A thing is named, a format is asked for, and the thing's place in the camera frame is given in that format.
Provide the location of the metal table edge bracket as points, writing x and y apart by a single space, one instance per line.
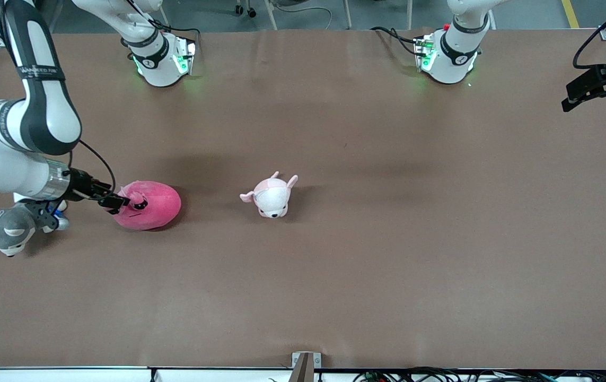
305 366

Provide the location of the black chair caster base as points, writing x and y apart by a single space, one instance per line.
251 11

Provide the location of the hot pink round plush toy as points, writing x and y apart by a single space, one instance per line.
154 207

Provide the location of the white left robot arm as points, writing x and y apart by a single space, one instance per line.
454 53

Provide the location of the white stand leg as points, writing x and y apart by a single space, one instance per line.
271 16
347 16

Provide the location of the white table edge rail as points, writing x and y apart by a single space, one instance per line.
43 375

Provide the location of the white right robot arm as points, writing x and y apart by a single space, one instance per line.
43 106

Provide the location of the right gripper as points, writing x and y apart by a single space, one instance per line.
81 187

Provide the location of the light pink small plush animal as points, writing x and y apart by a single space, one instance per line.
271 199

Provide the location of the grey white husky plush toy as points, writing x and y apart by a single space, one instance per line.
6 231

